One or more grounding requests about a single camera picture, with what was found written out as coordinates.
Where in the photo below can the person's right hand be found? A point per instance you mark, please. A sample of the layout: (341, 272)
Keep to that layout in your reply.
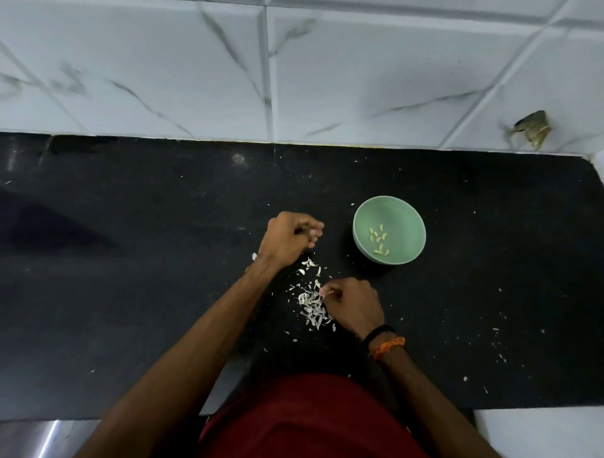
(356, 304)

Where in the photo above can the person's left hand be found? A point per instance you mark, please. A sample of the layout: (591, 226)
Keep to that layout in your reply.
(283, 238)

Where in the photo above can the person's right fingers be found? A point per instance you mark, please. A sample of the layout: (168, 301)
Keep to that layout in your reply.
(331, 290)

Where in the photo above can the person's left fingers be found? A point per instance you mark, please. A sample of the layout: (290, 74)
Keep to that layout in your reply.
(311, 229)

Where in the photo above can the person's left forearm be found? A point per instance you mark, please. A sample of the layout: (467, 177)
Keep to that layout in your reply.
(188, 358)

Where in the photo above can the person's right forearm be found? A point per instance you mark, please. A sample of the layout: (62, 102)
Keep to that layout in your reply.
(424, 406)

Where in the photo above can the pile of white garlic peels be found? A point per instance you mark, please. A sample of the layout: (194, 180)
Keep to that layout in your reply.
(314, 306)

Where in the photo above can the black wristband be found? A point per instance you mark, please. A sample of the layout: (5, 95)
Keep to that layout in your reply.
(377, 332)

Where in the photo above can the heap of peeled garlic cloves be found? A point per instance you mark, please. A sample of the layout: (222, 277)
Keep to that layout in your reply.
(378, 239)

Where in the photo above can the orange thread wristband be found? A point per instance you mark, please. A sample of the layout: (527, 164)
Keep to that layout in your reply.
(389, 347)

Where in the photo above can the green ceramic bowl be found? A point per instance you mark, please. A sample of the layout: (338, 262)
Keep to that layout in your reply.
(394, 236)

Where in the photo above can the red shirt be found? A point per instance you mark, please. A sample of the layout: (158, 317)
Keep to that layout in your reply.
(306, 420)

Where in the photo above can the scattered garlic peel bits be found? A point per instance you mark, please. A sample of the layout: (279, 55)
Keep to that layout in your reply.
(498, 347)

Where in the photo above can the stainless steel panel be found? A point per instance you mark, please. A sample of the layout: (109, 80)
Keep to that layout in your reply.
(71, 439)

